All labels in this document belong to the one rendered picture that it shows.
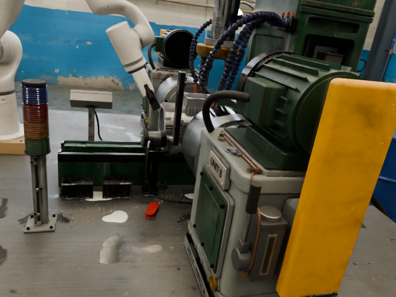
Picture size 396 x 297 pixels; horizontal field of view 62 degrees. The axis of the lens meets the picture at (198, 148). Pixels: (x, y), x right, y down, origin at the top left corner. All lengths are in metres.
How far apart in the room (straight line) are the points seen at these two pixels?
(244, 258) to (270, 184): 0.14
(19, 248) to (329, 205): 0.77
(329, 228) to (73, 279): 0.59
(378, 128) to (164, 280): 0.59
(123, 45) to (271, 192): 0.79
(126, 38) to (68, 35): 5.60
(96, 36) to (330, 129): 6.35
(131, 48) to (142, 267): 0.73
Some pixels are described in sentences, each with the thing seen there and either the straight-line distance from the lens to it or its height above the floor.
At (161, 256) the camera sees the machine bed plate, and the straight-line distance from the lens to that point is 0.94.
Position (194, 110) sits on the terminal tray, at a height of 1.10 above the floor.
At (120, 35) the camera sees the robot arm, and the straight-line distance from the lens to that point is 1.21.
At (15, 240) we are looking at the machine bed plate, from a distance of 1.04.
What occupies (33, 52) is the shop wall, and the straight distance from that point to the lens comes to 6.96.
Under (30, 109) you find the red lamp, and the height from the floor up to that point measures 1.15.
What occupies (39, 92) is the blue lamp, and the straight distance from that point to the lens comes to 0.90.
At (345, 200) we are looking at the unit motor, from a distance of 0.60.
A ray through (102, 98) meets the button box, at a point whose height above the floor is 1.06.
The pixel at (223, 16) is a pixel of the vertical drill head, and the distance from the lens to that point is 1.22.
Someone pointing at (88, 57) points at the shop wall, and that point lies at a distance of 6.78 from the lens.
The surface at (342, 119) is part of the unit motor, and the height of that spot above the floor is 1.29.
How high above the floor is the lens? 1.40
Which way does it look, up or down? 21 degrees down
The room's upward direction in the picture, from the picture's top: 8 degrees clockwise
